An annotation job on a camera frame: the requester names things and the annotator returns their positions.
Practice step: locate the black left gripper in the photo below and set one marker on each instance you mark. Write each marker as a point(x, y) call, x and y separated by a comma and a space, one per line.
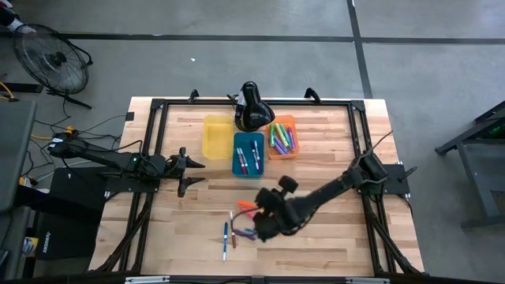
point(175, 169)

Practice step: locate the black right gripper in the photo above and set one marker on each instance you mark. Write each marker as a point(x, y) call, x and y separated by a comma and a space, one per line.
point(280, 213)

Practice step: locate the pink slim highlighter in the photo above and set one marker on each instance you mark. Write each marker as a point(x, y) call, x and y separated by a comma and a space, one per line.
point(249, 215)

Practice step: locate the orange slim highlighter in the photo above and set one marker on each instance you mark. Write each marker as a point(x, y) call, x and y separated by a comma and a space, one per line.
point(246, 204)

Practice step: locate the teal translucent pen highlighter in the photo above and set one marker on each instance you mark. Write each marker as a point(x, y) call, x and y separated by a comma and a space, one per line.
point(249, 230)

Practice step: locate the purple translucent pen highlighter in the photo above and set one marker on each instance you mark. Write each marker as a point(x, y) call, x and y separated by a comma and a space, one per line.
point(246, 236)

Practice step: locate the red dry-erase marker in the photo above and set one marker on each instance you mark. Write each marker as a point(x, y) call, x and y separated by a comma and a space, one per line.
point(239, 159)

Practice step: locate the brown dry-erase marker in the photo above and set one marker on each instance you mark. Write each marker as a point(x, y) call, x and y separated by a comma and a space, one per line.
point(233, 238)

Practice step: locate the markers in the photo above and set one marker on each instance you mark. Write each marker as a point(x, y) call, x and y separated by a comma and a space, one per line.
point(254, 154)

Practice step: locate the purple dry-erase marker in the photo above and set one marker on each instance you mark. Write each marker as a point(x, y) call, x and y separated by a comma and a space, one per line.
point(259, 152)

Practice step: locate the fat lavender highlighter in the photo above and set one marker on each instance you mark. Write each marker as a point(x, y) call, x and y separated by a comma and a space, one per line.
point(278, 146)

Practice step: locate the fat purple highlighter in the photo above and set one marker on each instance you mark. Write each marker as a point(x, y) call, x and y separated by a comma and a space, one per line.
point(291, 139)

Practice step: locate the fat green highlighter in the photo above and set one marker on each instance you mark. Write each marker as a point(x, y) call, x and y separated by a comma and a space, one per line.
point(272, 136)

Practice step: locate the fat teal highlighter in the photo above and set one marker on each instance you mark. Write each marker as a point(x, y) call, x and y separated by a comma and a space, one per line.
point(285, 134)

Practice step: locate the pale yellow Sharpie highlighter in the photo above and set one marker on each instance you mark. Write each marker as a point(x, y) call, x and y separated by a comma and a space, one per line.
point(280, 132)

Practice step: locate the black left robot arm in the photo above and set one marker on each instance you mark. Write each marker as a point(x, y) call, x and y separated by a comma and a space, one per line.
point(98, 155)

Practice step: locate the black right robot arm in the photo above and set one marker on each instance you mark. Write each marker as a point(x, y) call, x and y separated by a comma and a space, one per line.
point(327, 193)

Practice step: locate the yellow plastic bin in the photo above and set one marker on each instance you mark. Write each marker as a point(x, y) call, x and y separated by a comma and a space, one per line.
point(218, 138)

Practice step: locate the teal plastic bin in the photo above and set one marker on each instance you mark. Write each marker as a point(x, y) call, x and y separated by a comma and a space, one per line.
point(248, 173)

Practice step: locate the orange plastic bin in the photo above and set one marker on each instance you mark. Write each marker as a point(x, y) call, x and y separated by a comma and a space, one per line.
point(282, 157)

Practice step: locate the small black tag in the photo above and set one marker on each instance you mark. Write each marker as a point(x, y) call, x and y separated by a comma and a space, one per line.
point(129, 116)

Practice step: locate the black equipment case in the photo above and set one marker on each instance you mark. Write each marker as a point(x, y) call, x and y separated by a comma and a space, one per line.
point(67, 221)

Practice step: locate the small printed box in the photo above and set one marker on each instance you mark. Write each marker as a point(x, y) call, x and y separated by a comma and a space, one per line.
point(29, 246)

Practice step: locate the grey side table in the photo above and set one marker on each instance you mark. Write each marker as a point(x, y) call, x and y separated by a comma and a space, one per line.
point(13, 150)

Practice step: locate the black floor fan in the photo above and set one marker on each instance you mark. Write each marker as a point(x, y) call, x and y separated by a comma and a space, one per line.
point(51, 59)

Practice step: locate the person's foot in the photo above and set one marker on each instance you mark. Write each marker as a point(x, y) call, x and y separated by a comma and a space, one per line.
point(13, 23)

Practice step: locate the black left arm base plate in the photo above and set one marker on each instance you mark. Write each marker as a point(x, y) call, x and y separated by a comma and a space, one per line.
point(118, 183)

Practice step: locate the black frame clamp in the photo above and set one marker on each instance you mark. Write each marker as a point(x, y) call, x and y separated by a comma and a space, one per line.
point(193, 96)
point(313, 94)

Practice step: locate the silver bracket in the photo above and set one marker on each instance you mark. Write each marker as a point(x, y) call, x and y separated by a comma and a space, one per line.
point(367, 280)
point(146, 279)

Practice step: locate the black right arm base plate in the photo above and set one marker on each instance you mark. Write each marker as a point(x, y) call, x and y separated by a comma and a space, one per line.
point(396, 179)

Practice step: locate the black aluminium table frame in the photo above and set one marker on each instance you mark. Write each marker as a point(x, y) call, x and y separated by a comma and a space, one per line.
point(335, 103)

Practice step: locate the black metal cart frame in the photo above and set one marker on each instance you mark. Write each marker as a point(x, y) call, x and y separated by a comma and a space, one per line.
point(450, 146)

